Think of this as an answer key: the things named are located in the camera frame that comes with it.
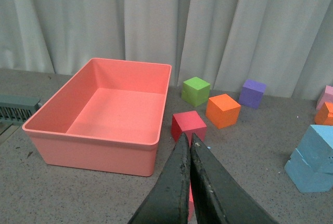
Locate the green foam block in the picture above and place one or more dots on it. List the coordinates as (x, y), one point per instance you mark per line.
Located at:
(195, 91)

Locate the orange foam block right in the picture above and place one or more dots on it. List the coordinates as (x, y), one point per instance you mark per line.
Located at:
(324, 115)

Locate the purple foam block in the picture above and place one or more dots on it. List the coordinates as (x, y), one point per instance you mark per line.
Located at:
(251, 93)

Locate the red foam block front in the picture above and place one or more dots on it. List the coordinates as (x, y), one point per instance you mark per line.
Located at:
(191, 207)

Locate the pink foam block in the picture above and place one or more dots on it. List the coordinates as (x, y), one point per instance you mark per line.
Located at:
(326, 96)

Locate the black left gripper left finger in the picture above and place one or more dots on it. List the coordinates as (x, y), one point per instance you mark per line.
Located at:
(168, 201)

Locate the white curtain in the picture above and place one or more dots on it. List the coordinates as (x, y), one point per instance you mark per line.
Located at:
(286, 44)

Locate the dark red foam block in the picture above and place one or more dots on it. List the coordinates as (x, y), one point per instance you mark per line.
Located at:
(188, 122)

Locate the pink plastic bin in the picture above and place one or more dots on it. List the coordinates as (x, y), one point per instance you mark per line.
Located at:
(107, 117)

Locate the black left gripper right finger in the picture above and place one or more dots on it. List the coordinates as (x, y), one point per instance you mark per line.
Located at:
(218, 198)

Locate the grey-green slotted rack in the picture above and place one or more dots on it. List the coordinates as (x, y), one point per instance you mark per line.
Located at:
(18, 109)

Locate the orange foam block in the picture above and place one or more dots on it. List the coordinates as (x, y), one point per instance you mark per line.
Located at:
(222, 111)
(324, 115)

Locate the light blue foam block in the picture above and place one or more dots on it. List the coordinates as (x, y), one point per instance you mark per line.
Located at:
(315, 148)

